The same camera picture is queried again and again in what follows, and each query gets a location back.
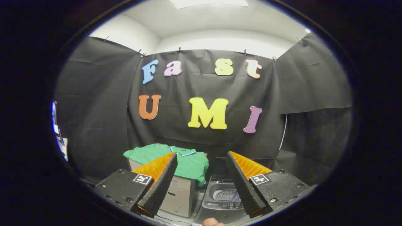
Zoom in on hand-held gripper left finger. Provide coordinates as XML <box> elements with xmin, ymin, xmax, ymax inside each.
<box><xmin>93</xmin><ymin>152</ymin><xmax>178</xmax><ymax>218</ymax></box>

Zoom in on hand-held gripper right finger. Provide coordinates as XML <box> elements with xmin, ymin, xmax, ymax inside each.
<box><xmin>226</xmin><ymin>151</ymin><xmax>318</xmax><ymax>219</ymax></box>

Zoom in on grey washing machine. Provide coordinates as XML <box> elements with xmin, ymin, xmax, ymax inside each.
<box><xmin>193</xmin><ymin>174</ymin><xmax>252</xmax><ymax>225</ymax></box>

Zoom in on dark washing machine lid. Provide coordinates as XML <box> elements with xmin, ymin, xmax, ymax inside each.
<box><xmin>210</xmin><ymin>156</ymin><xmax>233</xmax><ymax>182</ymax></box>

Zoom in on green polo shirt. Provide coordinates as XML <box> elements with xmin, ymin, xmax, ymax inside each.
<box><xmin>123</xmin><ymin>143</ymin><xmax>209</xmax><ymax>186</ymax></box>

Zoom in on white and blue clutter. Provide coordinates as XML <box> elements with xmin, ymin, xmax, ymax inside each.
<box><xmin>51</xmin><ymin>101</ymin><xmax>69</xmax><ymax>162</ymax></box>

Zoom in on ceiling light panel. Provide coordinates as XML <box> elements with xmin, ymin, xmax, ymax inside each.
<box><xmin>170</xmin><ymin>0</ymin><xmax>248</xmax><ymax>9</ymax></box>

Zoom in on thin floor cables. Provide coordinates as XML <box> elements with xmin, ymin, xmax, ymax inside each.
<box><xmin>138</xmin><ymin>213</ymin><xmax>193</xmax><ymax>226</ymax></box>

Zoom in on thin white cable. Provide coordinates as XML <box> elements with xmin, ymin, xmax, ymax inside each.
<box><xmin>279</xmin><ymin>114</ymin><xmax>288</xmax><ymax>150</ymax></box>

